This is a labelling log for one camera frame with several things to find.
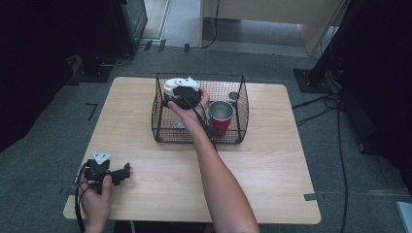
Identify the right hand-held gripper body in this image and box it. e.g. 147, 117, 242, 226
172, 76, 203, 111

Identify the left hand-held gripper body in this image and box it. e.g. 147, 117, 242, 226
82, 151, 114, 195

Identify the black wire mesh basket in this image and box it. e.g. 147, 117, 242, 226
151, 72, 250, 145

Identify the red metal cup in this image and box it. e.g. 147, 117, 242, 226
207, 99, 235, 138

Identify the person's right hand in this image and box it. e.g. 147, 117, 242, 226
167, 87, 211, 132

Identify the person's left hand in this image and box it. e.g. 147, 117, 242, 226
78, 169, 114, 227

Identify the dark cabinet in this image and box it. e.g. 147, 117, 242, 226
108, 0, 149, 57

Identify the beige wooden furniture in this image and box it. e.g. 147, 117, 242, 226
199, 0, 352, 58

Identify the dark curtain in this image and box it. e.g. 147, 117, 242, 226
0, 0, 113, 153
319, 0, 412, 195

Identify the white flat object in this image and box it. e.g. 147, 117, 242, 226
395, 200, 412, 233

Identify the right hand-held gripper cable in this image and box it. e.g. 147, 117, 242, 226
179, 92, 219, 153

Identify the hand-held gripper cable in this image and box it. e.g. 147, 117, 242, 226
73, 161, 95, 233
179, 92, 219, 153

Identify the left hand-held gripper cable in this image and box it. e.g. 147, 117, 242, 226
73, 161, 95, 233

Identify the black hanging cable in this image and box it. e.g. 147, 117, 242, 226
190, 0, 222, 50

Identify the black stand base plate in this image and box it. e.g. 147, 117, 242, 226
66, 53, 115, 85
292, 67, 343, 95

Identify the black floor cable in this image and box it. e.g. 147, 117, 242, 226
295, 106, 334, 128
291, 92, 341, 111
335, 103, 350, 233

